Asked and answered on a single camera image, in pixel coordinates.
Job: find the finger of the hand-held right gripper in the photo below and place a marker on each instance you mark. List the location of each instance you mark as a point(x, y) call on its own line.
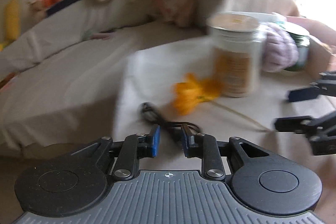
point(302, 94)
point(291, 124)

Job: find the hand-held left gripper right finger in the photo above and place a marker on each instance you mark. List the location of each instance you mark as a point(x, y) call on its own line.
point(185, 140)

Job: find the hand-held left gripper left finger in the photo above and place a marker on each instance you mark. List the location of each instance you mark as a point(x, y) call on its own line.
point(156, 140)

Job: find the pink cardboard box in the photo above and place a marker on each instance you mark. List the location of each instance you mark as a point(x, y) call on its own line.
point(319, 56)

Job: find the beige tablecloth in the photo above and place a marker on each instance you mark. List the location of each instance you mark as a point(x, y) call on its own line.
point(210, 119)

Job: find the glass jar green lid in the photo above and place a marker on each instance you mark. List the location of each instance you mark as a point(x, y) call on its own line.
point(300, 48)

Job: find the orange artificial flower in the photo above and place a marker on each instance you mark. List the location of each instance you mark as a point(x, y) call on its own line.
point(194, 94)

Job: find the purple fluffy headband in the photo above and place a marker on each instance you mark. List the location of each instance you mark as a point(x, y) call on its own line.
point(279, 49)

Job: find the clear plastic jar beige lid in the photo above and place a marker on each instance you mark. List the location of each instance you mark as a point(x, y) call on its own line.
point(235, 61)

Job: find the beige sofa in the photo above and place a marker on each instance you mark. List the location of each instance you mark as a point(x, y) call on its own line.
point(78, 56)

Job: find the dark blue board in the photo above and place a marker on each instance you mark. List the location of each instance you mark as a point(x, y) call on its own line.
point(69, 1)

